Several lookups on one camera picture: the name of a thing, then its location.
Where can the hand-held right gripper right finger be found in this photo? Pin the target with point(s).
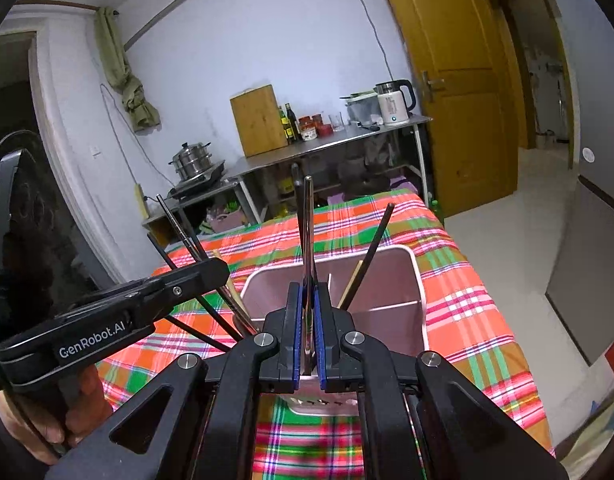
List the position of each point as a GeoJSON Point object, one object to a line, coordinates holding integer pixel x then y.
{"type": "Point", "coordinates": [320, 340]}

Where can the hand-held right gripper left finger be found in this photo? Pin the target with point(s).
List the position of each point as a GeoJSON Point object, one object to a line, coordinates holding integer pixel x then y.
{"type": "Point", "coordinates": [298, 340]}

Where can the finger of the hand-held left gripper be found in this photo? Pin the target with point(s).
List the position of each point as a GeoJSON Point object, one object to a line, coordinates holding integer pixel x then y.
{"type": "Point", "coordinates": [197, 280]}

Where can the black chopstick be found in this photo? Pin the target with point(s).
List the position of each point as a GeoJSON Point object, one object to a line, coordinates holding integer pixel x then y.
{"type": "Point", "coordinates": [162, 250]}
{"type": "Point", "coordinates": [295, 185]}
{"type": "Point", "coordinates": [379, 235]}
{"type": "Point", "coordinates": [308, 240]}
{"type": "Point", "coordinates": [197, 334]}

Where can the bundle of black chopsticks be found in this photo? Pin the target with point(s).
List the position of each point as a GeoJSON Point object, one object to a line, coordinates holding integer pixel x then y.
{"type": "Point", "coordinates": [181, 230]}

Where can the pink plastic utensil basket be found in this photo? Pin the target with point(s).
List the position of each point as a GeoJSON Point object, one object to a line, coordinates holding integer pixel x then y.
{"type": "Point", "coordinates": [387, 280]}

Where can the person's left hand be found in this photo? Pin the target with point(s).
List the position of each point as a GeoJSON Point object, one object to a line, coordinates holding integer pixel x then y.
{"type": "Point", "coordinates": [79, 410]}

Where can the wooden chopstick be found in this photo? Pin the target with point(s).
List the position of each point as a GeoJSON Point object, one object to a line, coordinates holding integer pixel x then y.
{"type": "Point", "coordinates": [351, 285]}
{"type": "Point", "coordinates": [233, 294]}

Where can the yellow power strip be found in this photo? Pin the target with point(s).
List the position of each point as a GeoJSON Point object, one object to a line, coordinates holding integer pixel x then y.
{"type": "Point", "coordinates": [140, 202]}

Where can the black induction cooker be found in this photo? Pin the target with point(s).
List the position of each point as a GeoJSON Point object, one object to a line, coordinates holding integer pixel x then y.
{"type": "Point", "coordinates": [199, 182]}

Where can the stainless steel pot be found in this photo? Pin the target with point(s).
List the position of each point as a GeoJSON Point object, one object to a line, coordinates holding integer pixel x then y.
{"type": "Point", "coordinates": [189, 160]}

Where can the plaid tablecloth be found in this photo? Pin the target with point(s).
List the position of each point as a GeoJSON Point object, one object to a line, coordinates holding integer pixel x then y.
{"type": "Point", "coordinates": [462, 310]}

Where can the wooden cutting board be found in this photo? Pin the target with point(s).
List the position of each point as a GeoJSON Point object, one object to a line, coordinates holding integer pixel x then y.
{"type": "Point", "coordinates": [259, 120]}

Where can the dark oil bottle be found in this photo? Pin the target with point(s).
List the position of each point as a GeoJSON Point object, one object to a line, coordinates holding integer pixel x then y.
{"type": "Point", "coordinates": [291, 125]}
{"type": "Point", "coordinates": [284, 127]}

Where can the white jar with red lid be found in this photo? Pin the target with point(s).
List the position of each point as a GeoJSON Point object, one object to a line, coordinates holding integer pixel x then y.
{"type": "Point", "coordinates": [309, 134]}

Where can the dark bag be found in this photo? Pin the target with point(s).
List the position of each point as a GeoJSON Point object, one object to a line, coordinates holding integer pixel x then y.
{"type": "Point", "coordinates": [372, 160]}

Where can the red lidded jar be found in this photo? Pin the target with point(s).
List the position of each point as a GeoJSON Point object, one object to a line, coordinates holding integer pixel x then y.
{"type": "Point", "coordinates": [317, 121]}
{"type": "Point", "coordinates": [305, 123]}

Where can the green hanging cloth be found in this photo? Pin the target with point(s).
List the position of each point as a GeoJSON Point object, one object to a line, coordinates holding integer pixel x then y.
{"type": "Point", "coordinates": [132, 95]}

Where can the flat red tin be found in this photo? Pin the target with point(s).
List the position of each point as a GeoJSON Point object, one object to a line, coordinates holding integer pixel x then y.
{"type": "Point", "coordinates": [325, 130]}

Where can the metal kitchen table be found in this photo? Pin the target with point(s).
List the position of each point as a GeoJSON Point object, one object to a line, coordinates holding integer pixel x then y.
{"type": "Point", "coordinates": [337, 137]}

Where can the clear drinking glass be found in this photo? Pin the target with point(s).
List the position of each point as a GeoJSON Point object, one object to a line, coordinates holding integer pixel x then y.
{"type": "Point", "coordinates": [336, 123]}

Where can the clear plastic container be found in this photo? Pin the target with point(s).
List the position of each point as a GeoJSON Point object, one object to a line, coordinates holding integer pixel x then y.
{"type": "Point", "coordinates": [364, 110]}

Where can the white electric kettle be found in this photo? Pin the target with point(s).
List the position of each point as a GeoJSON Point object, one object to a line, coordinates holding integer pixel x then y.
{"type": "Point", "coordinates": [392, 107]}

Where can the grey cabinet panel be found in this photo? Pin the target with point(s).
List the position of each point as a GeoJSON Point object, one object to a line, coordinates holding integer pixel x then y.
{"type": "Point", "coordinates": [592, 270]}

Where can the white door frame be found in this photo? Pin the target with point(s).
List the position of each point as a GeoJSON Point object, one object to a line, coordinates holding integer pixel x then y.
{"type": "Point", "coordinates": [62, 125]}

